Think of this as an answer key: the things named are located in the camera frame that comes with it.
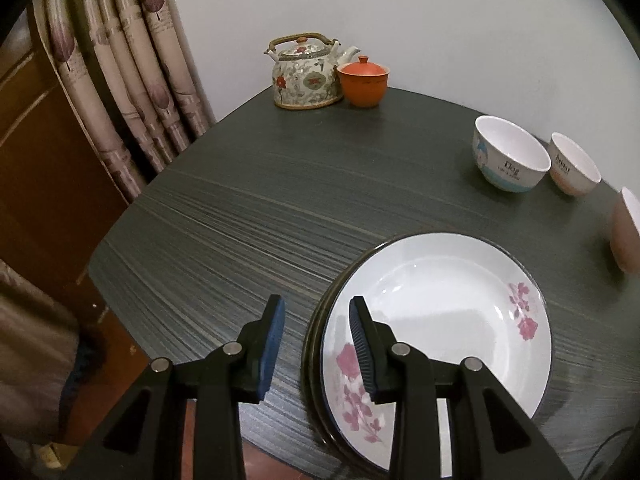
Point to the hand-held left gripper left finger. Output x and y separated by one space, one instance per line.
272 345

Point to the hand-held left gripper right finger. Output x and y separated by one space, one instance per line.
362 350

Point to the white plate with pink flowers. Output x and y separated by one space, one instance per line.
440 300

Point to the small bowl with blue print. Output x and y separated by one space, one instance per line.
500 165

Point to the small bowl with pink print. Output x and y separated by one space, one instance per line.
570 172

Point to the large pink bowl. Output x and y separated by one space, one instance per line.
625 235

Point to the brown cloth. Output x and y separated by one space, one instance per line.
30 360

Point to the orange lidded cup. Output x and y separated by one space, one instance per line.
362 87

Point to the floral ceramic teapot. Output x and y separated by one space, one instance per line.
305 82

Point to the brown wooden cabinet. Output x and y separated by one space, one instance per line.
50 185

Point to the beige patterned curtain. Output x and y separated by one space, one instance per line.
125 85

